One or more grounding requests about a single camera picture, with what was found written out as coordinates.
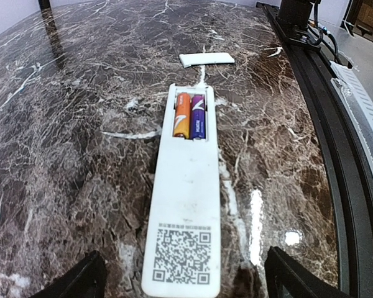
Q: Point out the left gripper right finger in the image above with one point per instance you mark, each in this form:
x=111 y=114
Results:
x=286 y=277

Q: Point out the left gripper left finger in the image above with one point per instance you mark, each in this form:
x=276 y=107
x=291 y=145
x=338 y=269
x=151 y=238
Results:
x=85 y=279

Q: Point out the white remote control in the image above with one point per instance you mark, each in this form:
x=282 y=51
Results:
x=182 y=256

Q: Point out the purple battery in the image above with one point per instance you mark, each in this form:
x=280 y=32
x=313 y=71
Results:
x=198 y=117

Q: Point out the white battery cover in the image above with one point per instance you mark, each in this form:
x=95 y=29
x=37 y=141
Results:
x=194 y=59

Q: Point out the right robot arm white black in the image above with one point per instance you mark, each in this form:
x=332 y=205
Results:
x=293 y=17

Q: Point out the centre white slotted cable duct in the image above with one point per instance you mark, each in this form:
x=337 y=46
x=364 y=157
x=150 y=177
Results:
x=358 y=103

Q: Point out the left black frame post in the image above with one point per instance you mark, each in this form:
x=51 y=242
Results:
x=44 y=4

